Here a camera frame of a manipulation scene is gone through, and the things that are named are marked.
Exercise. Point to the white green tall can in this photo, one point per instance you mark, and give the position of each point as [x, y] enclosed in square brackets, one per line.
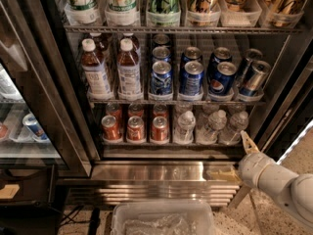
[83, 11]

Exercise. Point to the front right orange soda can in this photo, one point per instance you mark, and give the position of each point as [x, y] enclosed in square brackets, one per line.
[159, 130]

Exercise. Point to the brown tea bottle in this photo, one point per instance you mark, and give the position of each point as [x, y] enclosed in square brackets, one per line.
[94, 65]
[129, 73]

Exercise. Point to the rear left orange soda can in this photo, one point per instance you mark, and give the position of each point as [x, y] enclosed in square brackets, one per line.
[114, 109]

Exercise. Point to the rear right orange soda can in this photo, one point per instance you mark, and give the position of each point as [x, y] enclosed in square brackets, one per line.
[160, 110]

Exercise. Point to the left brown tea bottle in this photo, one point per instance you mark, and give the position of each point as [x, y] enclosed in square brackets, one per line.
[94, 65]

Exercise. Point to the front middle orange soda can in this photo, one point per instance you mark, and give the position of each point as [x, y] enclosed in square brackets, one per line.
[135, 129]

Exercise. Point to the tilted blue pepsi can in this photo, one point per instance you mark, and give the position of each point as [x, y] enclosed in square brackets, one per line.
[222, 79]

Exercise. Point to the blue white can behind glass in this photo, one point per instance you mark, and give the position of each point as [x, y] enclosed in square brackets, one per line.
[37, 132]

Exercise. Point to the rear tilted pepsi can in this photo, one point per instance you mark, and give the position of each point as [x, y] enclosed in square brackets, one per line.
[219, 54]

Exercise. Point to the blue patterned can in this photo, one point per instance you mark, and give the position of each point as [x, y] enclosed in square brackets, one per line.
[161, 78]
[161, 53]

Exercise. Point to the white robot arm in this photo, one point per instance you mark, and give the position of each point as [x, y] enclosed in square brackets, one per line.
[290, 191]

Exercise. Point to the right brown tea bottle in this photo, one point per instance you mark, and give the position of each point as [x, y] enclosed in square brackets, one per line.
[129, 73]

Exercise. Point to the front blue pepsi can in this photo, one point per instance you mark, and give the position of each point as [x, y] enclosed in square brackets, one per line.
[191, 78]

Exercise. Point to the gold tall can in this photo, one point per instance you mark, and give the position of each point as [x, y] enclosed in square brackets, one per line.
[200, 11]

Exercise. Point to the rear blue pepsi can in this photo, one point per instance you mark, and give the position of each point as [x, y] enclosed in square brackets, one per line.
[191, 53]

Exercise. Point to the clear plastic storage bin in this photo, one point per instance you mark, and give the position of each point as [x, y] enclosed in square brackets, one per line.
[163, 217]

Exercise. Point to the rear middle orange soda can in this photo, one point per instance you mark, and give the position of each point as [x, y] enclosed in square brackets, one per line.
[135, 110]

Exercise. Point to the middle blue patterned can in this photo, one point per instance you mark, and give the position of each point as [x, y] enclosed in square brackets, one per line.
[161, 53]

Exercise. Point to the glass fridge door left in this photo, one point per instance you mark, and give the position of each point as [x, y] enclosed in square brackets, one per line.
[36, 56]

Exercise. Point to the front left orange soda can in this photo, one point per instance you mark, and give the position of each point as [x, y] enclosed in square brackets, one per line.
[110, 128]

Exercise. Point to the rear silver energy drink can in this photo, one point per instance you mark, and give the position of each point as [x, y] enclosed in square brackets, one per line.
[250, 55]

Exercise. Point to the orange soda can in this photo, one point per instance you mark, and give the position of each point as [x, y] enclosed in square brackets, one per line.
[135, 129]
[114, 109]
[135, 110]
[159, 130]
[110, 128]
[160, 110]

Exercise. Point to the white peach tall can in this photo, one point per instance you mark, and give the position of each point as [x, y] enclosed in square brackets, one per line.
[121, 12]

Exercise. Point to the open fridge door right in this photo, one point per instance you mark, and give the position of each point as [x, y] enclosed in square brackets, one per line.
[291, 116]

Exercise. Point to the stainless steel fridge cabinet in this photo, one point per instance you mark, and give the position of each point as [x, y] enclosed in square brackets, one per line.
[125, 172]

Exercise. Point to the clear water bottle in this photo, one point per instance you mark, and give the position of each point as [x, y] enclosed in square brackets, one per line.
[231, 133]
[210, 126]
[183, 131]

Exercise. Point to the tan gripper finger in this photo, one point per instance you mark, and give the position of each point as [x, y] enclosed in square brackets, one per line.
[249, 145]
[226, 174]

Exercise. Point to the front blue patterned can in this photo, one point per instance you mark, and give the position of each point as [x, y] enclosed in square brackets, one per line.
[161, 78]

